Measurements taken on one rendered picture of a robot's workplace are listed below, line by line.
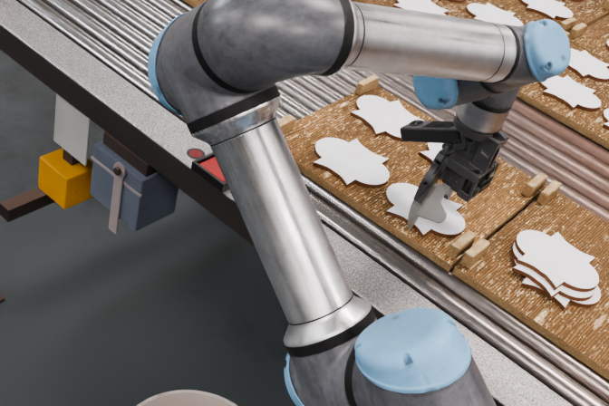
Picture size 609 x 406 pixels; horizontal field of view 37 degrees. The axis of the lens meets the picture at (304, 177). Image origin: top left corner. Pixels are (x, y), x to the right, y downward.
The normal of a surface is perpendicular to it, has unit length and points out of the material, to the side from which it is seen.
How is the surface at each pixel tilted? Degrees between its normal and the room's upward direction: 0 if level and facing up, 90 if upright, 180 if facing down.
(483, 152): 90
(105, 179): 90
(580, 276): 0
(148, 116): 0
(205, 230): 0
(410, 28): 41
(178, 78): 96
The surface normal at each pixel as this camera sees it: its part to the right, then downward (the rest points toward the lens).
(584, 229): 0.21, -0.78
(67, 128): -0.64, 0.34
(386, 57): 0.40, 0.70
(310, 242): 0.47, -0.09
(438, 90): -0.79, 0.21
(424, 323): -0.36, -0.90
